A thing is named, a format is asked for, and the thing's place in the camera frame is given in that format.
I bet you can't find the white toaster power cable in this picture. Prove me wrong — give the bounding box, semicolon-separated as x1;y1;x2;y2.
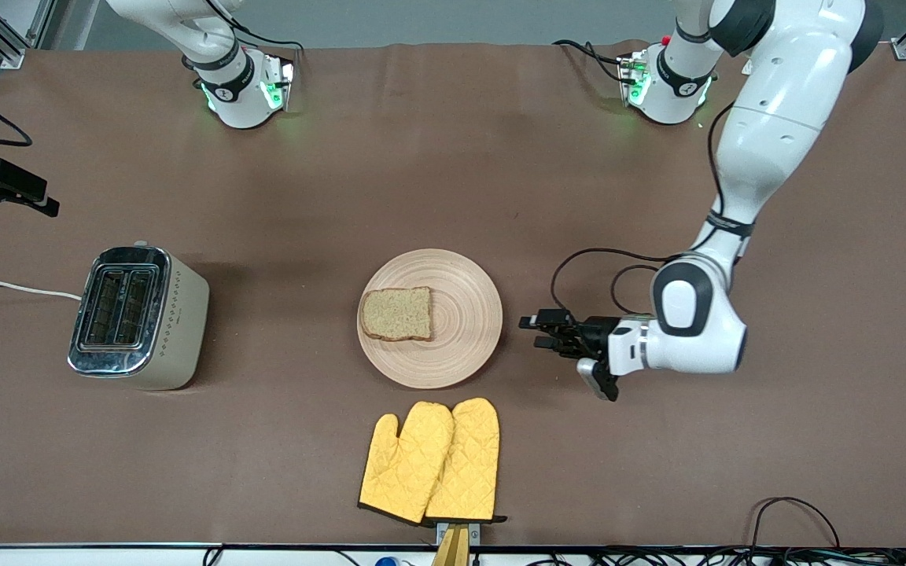
0;281;83;302

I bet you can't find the white table frame rail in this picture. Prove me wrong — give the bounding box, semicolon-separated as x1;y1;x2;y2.
0;547;438;566

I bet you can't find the black looped cable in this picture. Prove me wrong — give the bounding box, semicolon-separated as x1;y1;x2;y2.
749;497;842;551

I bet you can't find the brown table cover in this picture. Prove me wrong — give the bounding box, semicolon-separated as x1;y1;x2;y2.
0;41;906;547

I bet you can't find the brown toast slice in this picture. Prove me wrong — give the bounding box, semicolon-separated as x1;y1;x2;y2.
359;287;433;342

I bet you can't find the beige toaster with chrome top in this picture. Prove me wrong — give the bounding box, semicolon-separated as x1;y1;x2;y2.
68;241;210;391

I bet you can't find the round wooden plate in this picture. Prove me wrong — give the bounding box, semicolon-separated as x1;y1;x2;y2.
357;248;503;390

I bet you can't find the yellow quilted oven mitt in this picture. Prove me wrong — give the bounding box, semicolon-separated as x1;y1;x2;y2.
424;397;507;524
358;402;455;525

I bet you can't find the metal clamp bracket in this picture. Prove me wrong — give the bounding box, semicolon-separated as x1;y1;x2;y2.
436;522;482;547

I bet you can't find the black right arm base cable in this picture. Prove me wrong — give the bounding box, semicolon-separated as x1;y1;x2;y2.
193;0;306;56

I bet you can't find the black left arm base cable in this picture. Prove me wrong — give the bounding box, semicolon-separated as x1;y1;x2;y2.
553;39;628;83

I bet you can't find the black left arm wrist cable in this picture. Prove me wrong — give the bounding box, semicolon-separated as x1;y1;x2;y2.
551;102;737;315

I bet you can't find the black arm base cable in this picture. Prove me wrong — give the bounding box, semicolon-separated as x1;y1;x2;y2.
553;39;628;83
193;0;306;56

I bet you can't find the tangled black cable bundle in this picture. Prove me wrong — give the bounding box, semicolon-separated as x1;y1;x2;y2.
532;547;906;566

